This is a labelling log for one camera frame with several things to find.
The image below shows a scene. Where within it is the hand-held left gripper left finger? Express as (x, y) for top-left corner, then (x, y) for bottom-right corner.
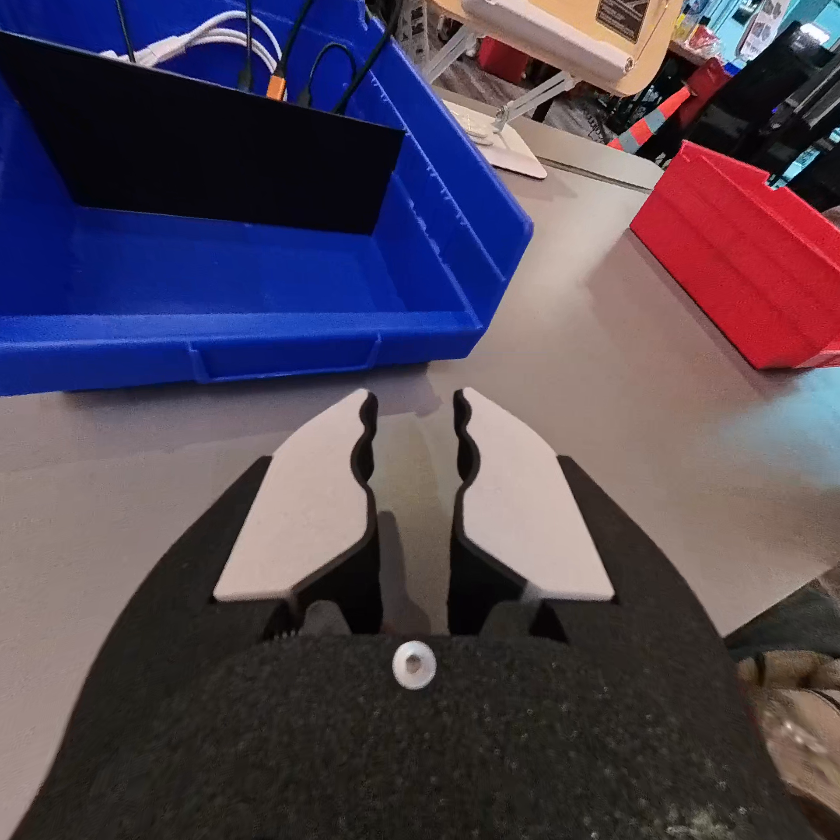
(212, 387), (385, 636)

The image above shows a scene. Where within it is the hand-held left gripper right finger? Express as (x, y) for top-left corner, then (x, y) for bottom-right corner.
(448, 386), (616, 636)

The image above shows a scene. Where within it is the blue plastic bin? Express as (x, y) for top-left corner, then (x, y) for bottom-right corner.
(0, 0), (534, 398)

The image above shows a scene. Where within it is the red plastic bin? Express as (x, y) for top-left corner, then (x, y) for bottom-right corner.
(630, 140), (840, 370)

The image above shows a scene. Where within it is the black cable orange plug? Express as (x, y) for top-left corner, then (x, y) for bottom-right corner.
(268, 0), (317, 101)

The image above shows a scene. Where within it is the thick black cable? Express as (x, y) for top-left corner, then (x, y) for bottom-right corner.
(331, 0), (403, 114)

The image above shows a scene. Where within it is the grey desk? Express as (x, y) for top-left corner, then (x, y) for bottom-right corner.
(0, 88), (840, 749)

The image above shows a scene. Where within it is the black blue-bin divider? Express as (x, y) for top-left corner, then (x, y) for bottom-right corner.
(0, 31), (406, 236)

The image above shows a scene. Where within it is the orange traffic cone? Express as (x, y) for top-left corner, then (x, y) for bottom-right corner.
(607, 84), (694, 156)

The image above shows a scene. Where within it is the wooden board stand white base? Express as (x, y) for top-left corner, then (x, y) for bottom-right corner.
(420, 0), (685, 179)

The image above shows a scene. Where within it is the black office chair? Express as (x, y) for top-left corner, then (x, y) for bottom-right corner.
(696, 20), (840, 211)

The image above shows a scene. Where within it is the white cable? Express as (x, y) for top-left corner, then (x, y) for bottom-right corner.
(98, 10), (284, 85)

